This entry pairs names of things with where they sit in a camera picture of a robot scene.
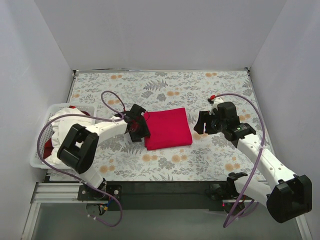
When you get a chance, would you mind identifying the aluminium frame rail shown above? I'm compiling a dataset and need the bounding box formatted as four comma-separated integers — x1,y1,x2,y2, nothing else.
22,182,312,240

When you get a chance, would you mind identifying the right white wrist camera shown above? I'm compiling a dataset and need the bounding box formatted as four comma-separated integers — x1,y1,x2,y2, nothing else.
207,95,224,115

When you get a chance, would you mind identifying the white t shirt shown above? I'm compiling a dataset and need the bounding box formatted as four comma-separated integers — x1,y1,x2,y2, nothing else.
41,107,97,166

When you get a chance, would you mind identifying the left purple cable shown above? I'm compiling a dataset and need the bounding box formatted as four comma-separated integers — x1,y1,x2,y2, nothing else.
36,90,127,228

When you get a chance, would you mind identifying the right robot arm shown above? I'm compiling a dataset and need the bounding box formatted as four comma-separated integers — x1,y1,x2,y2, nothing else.
193,97,312,223

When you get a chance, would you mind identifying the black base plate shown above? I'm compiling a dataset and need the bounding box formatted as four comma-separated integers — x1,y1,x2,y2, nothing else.
77,180,257,212

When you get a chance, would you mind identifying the dark red t shirt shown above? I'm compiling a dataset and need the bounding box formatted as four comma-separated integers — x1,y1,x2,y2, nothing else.
42,105,92,161

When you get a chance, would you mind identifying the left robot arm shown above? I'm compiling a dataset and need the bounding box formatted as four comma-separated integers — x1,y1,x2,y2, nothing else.
57,104,150,200

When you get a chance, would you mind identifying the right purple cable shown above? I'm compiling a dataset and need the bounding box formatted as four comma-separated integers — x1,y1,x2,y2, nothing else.
209,92,266,229

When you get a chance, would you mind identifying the purple cable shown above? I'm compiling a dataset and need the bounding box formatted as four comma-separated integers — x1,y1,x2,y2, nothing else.
209,92,266,229
36,90,127,228

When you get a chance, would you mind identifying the white plastic laundry basket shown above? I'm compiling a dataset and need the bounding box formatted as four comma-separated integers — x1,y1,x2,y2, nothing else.
29,102,98,170

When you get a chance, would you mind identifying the floral patterned table mat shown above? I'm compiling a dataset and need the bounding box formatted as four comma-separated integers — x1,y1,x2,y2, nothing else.
70,70,262,181

